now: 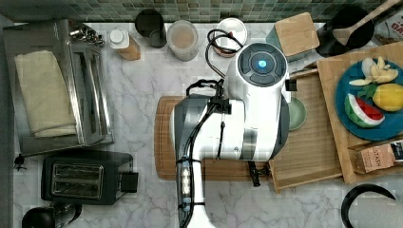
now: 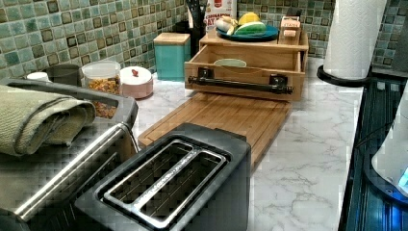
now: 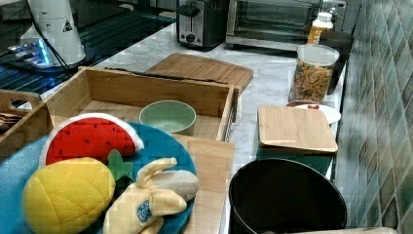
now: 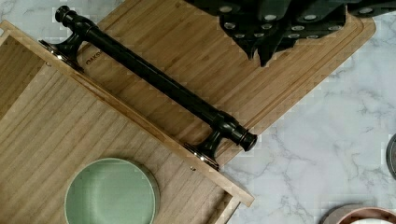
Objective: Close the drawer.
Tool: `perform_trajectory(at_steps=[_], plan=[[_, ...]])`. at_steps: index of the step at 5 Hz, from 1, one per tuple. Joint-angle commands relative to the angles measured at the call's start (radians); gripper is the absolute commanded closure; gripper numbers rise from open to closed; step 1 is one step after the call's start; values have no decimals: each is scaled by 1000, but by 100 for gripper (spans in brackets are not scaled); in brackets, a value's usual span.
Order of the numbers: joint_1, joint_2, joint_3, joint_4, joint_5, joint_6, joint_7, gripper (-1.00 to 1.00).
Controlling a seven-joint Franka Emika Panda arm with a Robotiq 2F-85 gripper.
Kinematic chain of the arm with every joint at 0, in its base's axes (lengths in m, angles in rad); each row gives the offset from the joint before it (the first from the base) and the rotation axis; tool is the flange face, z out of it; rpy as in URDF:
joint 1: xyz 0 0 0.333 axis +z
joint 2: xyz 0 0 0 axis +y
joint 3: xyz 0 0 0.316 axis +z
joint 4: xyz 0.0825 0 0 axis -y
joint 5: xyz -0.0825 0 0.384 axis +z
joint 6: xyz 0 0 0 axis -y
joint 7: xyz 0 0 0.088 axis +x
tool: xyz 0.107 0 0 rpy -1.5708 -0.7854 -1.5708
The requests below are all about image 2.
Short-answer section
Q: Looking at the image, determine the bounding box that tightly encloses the wooden drawer with black handle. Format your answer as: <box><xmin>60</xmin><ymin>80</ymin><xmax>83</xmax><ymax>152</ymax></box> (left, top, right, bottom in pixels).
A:
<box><xmin>185</xmin><ymin>48</ymin><xmax>305</xmax><ymax>101</ymax></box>

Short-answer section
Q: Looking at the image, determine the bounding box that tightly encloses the green bowl in drawer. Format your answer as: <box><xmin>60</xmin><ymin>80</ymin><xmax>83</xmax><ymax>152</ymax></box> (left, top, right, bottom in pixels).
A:
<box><xmin>215</xmin><ymin>59</ymin><xmax>246</xmax><ymax>67</ymax></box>

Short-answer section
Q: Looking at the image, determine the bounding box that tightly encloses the wooden drawer cabinet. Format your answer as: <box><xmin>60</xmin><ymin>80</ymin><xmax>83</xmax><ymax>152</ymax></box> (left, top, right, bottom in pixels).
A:
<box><xmin>199</xmin><ymin>30</ymin><xmax>309</xmax><ymax>72</ymax></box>

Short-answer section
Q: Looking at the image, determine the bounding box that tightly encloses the wooden cutting board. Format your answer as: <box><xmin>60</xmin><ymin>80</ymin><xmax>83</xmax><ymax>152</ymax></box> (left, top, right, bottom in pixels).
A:
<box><xmin>138</xmin><ymin>92</ymin><xmax>293</xmax><ymax>170</ymax></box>

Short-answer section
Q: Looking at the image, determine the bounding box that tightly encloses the black two-slot toaster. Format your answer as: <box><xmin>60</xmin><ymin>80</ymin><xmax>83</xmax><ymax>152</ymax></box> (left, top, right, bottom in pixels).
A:
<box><xmin>75</xmin><ymin>123</ymin><xmax>251</xmax><ymax>231</ymax></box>

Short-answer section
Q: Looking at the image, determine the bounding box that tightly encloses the teal canister with wooden lid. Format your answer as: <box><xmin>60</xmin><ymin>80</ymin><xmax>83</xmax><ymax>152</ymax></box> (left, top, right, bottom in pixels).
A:
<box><xmin>153</xmin><ymin>33</ymin><xmax>191</xmax><ymax>82</ymax></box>

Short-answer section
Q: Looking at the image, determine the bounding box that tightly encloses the pink jar with white lid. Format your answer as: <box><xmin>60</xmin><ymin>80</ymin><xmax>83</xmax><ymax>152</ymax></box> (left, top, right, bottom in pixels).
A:
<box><xmin>119</xmin><ymin>66</ymin><xmax>153</xmax><ymax>99</ymax></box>

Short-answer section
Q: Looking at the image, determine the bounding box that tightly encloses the black utensil holder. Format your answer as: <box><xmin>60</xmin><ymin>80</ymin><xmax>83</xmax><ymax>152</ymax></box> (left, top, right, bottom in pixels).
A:
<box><xmin>173</xmin><ymin>20</ymin><xmax>205</xmax><ymax>57</ymax></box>

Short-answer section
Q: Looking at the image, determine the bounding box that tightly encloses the toy peeled banana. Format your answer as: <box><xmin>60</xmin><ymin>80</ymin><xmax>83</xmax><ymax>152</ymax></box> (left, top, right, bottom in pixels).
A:
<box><xmin>216</xmin><ymin>15</ymin><xmax>238</xmax><ymax>36</ymax></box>

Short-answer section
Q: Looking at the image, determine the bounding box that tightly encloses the green toy vegetable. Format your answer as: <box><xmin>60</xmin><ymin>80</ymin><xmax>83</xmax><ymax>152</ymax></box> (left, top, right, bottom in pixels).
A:
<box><xmin>235</xmin><ymin>21</ymin><xmax>267</xmax><ymax>36</ymax></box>

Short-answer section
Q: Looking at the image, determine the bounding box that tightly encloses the oatmeal box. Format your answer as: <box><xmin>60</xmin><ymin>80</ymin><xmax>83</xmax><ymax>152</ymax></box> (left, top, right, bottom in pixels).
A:
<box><xmin>203</xmin><ymin>0</ymin><xmax>237</xmax><ymax>32</ymax></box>

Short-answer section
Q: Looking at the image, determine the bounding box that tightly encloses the blue plate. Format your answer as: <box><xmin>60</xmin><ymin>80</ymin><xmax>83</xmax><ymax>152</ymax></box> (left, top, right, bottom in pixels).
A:
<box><xmin>216</xmin><ymin>25</ymin><xmax>279</xmax><ymax>42</ymax></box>

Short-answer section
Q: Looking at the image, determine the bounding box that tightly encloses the yellow toy lemon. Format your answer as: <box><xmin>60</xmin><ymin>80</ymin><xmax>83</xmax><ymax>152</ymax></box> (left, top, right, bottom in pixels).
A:
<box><xmin>239</xmin><ymin>12</ymin><xmax>260</xmax><ymax>25</ymax></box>

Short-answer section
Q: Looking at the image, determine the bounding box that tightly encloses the dark grey cup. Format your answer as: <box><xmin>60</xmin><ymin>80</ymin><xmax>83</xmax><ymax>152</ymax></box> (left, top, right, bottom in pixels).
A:
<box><xmin>45</xmin><ymin>64</ymin><xmax>82</xmax><ymax>87</ymax></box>

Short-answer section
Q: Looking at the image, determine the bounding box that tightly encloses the black paper towel holder base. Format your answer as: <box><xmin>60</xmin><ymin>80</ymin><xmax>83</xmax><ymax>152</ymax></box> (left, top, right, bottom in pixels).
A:
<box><xmin>317</xmin><ymin>65</ymin><xmax>370</xmax><ymax>88</ymax></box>

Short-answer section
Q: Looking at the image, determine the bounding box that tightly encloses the folded beige towel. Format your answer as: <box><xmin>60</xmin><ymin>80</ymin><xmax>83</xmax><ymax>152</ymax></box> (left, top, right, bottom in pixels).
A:
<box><xmin>0</xmin><ymin>86</ymin><xmax>95</xmax><ymax>157</ymax></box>

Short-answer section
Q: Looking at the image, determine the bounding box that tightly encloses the white paper towel roll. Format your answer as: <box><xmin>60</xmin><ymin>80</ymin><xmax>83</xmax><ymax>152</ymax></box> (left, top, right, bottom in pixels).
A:
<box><xmin>323</xmin><ymin>0</ymin><xmax>387</xmax><ymax>80</ymax></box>

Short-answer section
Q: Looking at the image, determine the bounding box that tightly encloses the silver toaster oven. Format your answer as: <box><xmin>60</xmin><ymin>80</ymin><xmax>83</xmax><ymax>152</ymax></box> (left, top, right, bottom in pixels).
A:
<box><xmin>0</xmin><ymin>79</ymin><xmax>138</xmax><ymax>231</ymax></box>

